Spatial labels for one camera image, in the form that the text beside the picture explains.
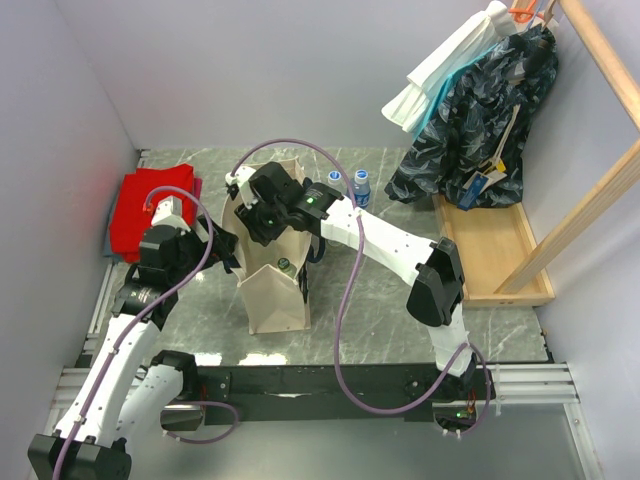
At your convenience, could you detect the clear bottle white blue cap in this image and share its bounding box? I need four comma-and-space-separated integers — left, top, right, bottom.
327, 170, 344, 191

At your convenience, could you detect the beige canvas tote bag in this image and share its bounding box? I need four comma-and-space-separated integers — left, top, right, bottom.
222, 159, 314, 335

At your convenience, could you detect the blue label water bottle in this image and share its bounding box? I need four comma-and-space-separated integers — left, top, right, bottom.
352, 169, 371, 209

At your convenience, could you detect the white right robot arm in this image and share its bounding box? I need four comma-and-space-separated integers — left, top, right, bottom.
226, 162, 478, 400

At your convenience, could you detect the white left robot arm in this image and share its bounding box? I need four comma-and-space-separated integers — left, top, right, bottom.
28, 214, 237, 479

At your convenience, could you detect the red folded cloth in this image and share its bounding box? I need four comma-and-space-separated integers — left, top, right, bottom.
109, 164, 199, 263

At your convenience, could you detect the green cap bottle front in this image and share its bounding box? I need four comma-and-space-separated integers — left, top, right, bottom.
276, 257, 297, 279

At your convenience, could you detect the black base beam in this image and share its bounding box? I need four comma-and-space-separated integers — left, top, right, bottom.
198, 363, 496, 422

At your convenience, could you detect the white pleated garment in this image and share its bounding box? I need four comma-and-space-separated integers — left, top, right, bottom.
381, 1, 517, 132

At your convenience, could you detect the teal garment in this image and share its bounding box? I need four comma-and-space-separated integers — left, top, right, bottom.
412, 41, 498, 140

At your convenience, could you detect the blue hang tag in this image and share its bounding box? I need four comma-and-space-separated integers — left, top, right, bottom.
458, 171, 489, 211

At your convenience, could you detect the dark patterned shirt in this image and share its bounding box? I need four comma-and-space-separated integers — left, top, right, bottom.
385, 25, 559, 209

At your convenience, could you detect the wooden tray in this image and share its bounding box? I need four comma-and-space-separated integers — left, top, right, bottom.
433, 195, 555, 308

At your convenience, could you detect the orange clothes hanger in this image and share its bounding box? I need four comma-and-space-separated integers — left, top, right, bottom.
509, 0, 538, 24

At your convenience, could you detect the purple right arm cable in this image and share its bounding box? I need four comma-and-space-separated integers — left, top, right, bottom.
232, 139, 494, 441

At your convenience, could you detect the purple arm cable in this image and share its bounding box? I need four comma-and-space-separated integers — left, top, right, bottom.
49, 185, 241, 480
232, 139, 494, 441

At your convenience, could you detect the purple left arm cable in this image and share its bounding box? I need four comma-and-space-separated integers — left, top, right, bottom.
49, 185, 241, 480

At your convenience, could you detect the wooden rack frame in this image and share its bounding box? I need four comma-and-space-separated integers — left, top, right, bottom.
498, 1, 639, 294

